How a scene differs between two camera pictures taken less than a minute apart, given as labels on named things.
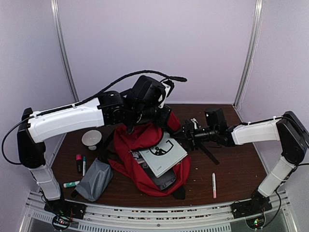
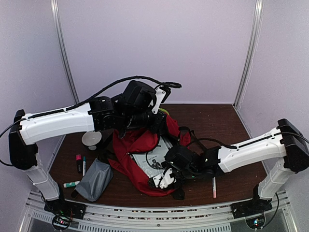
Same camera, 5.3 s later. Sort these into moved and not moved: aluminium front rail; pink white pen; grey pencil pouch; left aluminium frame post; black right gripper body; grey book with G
Moved: grey book with G; black right gripper body
Not moved: pink white pen; grey pencil pouch; aluminium front rail; left aluminium frame post
